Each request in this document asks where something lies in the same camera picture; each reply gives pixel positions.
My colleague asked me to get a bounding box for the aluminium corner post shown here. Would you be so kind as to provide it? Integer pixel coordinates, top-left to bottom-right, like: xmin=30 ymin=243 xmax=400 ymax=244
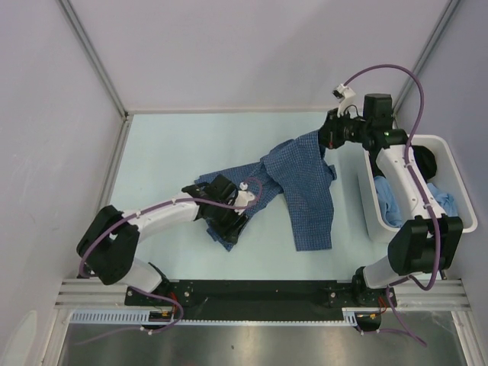
xmin=393 ymin=0 xmax=464 ymax=114
xmin=56 ymin=0 xmax=129 ymax=119

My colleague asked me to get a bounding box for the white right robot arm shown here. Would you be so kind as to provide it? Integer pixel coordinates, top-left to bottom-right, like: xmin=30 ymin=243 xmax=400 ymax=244
xmin=319 ymin=85 xmax=463 ymax=306

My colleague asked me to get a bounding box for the black garment in bin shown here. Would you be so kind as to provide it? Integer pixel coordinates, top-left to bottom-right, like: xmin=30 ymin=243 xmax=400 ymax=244
xmin=413 ymin=146 xmax=438 ymax=181

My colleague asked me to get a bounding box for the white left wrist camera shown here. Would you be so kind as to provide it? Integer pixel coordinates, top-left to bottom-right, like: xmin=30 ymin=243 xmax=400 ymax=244
xmin=232 ymin=182 xmax=256 ymax=215

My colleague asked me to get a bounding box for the white slotted cable duct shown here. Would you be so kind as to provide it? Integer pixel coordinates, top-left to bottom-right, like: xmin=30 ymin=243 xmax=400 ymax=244
xmin=71 ymin=310 xmax=149 ymax=324

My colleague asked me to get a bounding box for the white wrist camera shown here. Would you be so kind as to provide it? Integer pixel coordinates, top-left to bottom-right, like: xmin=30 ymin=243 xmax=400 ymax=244
xmin=232 ymin=182 xmax=256 ymax=215
xmin=332 ymin=84 xmax=356 ymax=117

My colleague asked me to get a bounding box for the blue plaid long sleeve shirt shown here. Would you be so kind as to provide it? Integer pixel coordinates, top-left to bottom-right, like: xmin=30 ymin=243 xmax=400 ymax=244
xmin=195 ymin=130 xmax=336 ymax=252

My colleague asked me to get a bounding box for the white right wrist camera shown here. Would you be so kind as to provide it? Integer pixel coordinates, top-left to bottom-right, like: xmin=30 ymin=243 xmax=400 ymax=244
xmin=332 ymin=84 xmax=356 ymax=117

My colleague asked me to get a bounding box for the right aluminium corner post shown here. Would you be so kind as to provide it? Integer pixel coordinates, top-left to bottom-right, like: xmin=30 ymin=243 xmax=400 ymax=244
xmin=393 ymin=0 xmax=464 ymax=114

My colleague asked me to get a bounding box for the aluminium front rail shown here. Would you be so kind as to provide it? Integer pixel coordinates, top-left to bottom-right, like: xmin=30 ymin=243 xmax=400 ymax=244
xmin=55 ymin=279 xmax=470 ymax=311

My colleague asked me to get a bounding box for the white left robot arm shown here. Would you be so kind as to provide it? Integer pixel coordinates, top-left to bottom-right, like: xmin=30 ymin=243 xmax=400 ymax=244
xmin=76 ymin=175 xmax=260 ymax=305

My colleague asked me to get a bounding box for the left aluminium corner post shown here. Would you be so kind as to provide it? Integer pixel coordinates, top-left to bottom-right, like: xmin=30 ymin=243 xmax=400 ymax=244
xmin=56 ymin=0 xmax=129 ymax=119

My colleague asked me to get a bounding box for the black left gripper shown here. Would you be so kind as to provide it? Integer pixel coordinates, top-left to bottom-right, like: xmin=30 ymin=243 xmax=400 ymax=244
xmin=208 ymin=197 xmax=249 ymax=244

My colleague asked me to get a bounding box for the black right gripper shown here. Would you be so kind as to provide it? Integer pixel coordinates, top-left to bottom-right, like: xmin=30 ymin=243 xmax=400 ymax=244
xmin=310 ymin=107 xmax=371 ymax=150

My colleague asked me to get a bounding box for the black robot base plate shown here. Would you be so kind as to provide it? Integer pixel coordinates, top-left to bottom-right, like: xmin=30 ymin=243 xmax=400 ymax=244
xmin=124 ymin=279 xmax=398 ymax=332

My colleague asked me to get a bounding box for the light blue garment in bin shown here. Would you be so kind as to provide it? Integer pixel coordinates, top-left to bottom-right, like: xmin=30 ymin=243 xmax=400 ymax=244
xmin=373 ymin=175 xmax=458 ymax=230

